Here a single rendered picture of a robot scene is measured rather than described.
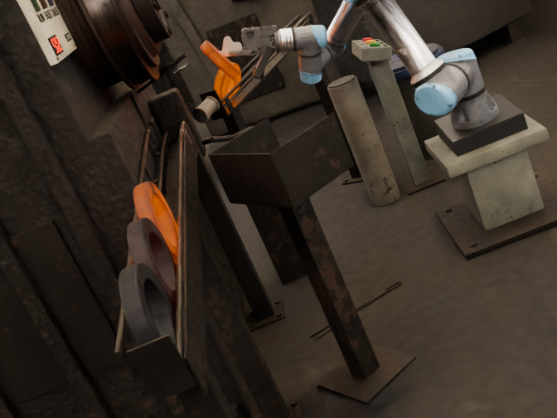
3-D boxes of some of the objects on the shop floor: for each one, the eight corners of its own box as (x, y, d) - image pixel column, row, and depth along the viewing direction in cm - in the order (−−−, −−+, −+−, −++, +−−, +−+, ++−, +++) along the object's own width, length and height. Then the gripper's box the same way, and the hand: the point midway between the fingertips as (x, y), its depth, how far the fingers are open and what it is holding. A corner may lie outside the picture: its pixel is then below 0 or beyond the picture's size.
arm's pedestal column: (542, 174, 277) (522, 109, 268) (589, 213, 239) (568, 138, 231) (437, 216, 281) (414, 152, 272) (467, 260, 243) (441, 188, 234)
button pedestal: (409, 197, 305) (355, 51, 285) (396, 180, 328) (345, 43, 308) (448, 182, 304) (395, 34, 284) (431, 165, 327) (382, 27, 307)
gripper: (276, 24, 253) (210, 31, 253) (278, 26, 245) (210, 34, 244) (278, 51, 256) (215, 58, 255) (281, 54, 248) (214, 61, 247)
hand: (218, 55), depth 251 cm, fingers closed
